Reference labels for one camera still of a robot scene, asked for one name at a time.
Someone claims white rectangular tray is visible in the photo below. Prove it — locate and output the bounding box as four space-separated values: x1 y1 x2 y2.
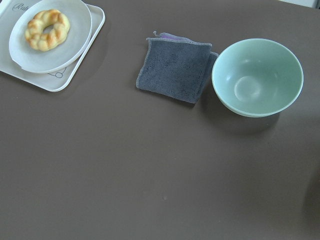
0 0 105 92

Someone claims grey folded cloth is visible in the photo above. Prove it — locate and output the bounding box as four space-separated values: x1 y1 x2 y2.
136 32 219 104

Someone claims braided ring bread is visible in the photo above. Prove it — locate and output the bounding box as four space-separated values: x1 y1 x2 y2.
24 9 71 52

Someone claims white plate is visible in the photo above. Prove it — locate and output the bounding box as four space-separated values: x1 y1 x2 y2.
9 0 92 74

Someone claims light green bowl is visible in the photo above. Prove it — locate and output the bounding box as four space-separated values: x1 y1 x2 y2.
211 38 304 118

